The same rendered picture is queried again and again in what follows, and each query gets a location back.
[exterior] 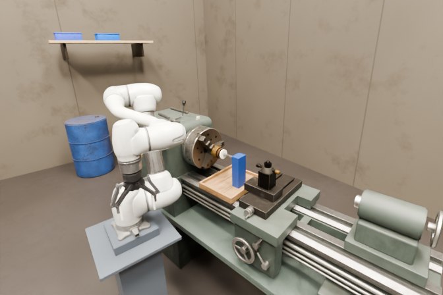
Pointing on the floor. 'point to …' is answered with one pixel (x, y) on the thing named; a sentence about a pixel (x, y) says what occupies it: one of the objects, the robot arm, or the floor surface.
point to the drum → (90, 145)
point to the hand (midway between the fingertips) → (138, 211)
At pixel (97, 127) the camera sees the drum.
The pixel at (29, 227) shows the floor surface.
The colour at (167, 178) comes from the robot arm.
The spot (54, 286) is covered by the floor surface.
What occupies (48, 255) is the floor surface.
